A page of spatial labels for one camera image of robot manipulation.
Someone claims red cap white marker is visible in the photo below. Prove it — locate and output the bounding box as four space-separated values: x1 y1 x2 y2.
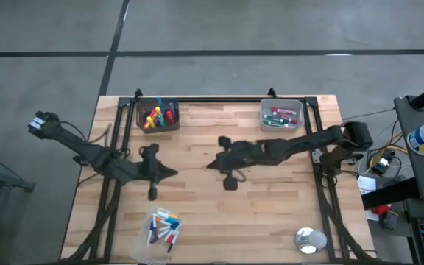
165 228 181 244

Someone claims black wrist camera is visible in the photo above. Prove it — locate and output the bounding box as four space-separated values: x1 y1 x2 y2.
142 155 158 171

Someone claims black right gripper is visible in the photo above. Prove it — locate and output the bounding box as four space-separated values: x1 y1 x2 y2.
207 135 270 191

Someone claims black desk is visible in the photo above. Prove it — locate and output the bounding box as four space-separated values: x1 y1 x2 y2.
394 94 424 205

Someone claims light grey plastic bin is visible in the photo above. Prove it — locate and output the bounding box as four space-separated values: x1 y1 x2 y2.
258 97 305 133

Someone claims white paper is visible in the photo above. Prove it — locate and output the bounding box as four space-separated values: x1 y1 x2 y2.
356 175 378 197

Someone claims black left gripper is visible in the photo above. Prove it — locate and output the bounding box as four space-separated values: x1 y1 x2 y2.
136 143 179 201

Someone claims red object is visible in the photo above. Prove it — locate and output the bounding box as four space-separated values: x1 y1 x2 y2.
371 204 390 217

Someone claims dark grey plastic bin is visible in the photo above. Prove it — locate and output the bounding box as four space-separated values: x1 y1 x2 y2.
135 96 181 134

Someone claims clear plastic bin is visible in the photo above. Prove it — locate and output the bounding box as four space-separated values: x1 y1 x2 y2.
129 205 183 265

